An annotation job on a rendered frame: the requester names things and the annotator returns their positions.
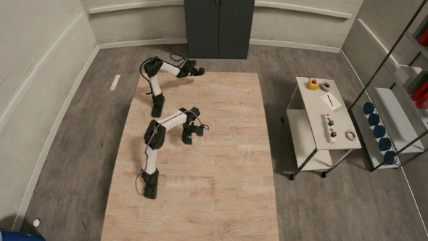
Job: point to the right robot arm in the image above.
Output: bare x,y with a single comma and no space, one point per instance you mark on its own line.
149,175

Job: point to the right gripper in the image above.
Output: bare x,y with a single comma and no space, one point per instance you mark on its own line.
185,135

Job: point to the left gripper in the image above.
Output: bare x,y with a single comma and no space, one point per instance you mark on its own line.
199,72

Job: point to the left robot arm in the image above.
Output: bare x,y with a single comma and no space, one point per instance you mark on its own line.
152,67

